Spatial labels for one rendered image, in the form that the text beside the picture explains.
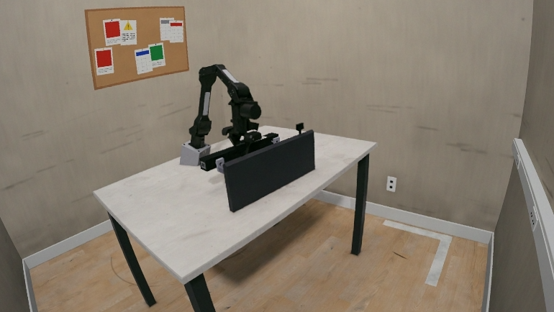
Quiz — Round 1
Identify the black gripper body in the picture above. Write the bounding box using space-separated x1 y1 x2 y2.
222 117 262 142

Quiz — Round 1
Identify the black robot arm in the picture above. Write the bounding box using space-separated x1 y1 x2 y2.
188 64 262 150

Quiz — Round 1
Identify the black rectangular panel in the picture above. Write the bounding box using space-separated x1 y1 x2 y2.
223 129 315 213

